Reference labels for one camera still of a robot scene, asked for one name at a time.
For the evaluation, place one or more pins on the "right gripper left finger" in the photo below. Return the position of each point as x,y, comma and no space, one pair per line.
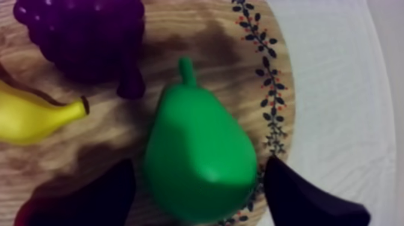
91,202

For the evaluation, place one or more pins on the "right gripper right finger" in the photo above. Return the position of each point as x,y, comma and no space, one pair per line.
299,202

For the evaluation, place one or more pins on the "green toy pear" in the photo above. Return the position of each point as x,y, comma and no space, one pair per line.
198,151

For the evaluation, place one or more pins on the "round wooden board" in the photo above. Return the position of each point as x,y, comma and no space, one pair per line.
202,47

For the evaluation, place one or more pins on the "yellow toy banana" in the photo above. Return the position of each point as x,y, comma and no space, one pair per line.
28,121

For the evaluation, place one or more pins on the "purple toy grapes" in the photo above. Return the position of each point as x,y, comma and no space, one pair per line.
85,41

